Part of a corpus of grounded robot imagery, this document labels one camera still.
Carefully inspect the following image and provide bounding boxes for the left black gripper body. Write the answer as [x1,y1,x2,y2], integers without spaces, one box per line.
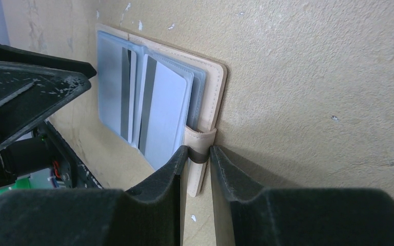
[0,121,75,189]

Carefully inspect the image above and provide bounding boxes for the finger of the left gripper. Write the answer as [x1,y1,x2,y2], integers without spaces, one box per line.
[0,44,97,79]
[0,61,92,151]

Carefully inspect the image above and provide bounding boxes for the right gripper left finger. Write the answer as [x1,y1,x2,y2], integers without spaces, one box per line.
[0,146,188,245]

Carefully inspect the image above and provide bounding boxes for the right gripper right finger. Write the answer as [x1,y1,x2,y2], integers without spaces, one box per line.
[210,146,394,245]

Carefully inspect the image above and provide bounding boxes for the credit card with black stripe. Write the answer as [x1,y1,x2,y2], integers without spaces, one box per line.
[139,54,193,170]

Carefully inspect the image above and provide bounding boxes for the beige card holder wallet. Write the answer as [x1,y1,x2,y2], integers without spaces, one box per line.
[96,24,227,197]

